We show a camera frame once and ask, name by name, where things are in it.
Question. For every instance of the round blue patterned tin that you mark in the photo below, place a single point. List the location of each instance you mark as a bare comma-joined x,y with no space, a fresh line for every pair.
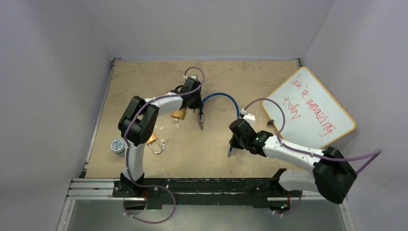
118,146

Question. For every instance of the blue cable lock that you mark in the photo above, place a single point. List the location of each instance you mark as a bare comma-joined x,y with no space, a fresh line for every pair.
217,111

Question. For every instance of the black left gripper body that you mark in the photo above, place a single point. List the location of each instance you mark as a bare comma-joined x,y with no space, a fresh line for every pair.
196,102

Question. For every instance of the yellow framed whiteboard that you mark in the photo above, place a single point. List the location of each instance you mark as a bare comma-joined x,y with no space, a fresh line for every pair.
306,112

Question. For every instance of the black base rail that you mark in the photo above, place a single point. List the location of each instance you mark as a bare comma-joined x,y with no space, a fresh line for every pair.
255,192

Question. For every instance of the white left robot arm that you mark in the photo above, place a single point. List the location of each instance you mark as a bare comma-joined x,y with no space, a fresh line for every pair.
138,121

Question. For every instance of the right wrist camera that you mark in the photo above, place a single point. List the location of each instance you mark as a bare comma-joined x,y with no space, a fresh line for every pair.
248,117

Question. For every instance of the silver key set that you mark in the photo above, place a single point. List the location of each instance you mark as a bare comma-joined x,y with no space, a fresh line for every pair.
176,122

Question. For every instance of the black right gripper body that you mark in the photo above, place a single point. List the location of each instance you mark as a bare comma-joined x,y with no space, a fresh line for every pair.
238,143

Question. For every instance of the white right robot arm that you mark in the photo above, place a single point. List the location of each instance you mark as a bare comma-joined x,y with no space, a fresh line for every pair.
326,172

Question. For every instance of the small keys of orange padlock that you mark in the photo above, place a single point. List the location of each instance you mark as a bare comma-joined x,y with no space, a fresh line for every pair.
164,144

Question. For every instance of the orange long shackle padlock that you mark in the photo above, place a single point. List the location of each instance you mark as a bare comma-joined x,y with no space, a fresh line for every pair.
154,144

